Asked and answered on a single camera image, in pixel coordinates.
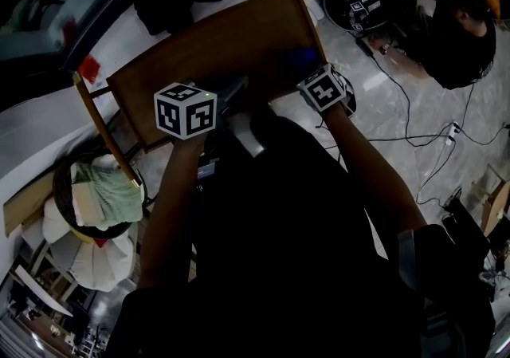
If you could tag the person's right forearm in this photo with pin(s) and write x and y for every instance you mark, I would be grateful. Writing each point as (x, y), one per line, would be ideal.
(370, 165)

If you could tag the brown cardboard sheet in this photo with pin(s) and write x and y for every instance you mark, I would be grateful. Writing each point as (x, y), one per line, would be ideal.
(24, 209)

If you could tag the red packet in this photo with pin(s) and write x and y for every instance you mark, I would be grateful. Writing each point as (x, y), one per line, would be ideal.
(89, 67)

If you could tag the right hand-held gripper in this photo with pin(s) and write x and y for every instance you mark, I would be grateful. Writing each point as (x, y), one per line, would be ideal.
(324, 91)

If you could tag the white flower cushion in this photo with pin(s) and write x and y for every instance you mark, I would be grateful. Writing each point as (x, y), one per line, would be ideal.
(95, 264)

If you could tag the white power strip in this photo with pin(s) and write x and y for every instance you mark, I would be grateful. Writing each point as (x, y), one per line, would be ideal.
(454, 133)

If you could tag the green knitted blanket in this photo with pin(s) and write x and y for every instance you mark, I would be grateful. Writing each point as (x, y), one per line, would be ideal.
(115, 197)

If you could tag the beige book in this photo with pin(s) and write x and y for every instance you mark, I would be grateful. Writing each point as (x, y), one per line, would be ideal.
(85, 205)

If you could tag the red book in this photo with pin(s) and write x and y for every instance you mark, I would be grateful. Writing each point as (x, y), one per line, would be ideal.
(100, 242)

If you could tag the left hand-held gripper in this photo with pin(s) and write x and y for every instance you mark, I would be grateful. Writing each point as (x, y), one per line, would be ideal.
(185, 113)

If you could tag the person's black clothing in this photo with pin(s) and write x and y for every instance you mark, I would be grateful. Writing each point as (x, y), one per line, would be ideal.
(279, 268)

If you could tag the blue white badge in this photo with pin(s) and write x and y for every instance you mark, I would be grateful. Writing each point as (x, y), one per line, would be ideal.
(207, 170)

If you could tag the black window frame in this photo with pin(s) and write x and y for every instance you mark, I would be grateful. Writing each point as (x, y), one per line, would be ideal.
(101, 15)

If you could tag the blue cloth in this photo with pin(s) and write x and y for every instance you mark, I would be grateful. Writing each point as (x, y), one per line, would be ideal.
(300, 56)

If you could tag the black wicker basket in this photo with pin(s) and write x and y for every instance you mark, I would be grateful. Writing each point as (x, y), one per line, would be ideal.
(60, 197)

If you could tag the black bag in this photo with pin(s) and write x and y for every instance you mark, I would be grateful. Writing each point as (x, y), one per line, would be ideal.
(466, 225)

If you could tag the person's left forearm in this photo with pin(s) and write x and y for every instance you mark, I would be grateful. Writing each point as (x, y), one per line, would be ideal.
(171, 209)

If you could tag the cardboard box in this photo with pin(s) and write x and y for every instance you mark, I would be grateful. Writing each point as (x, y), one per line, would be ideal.
(496, 205)

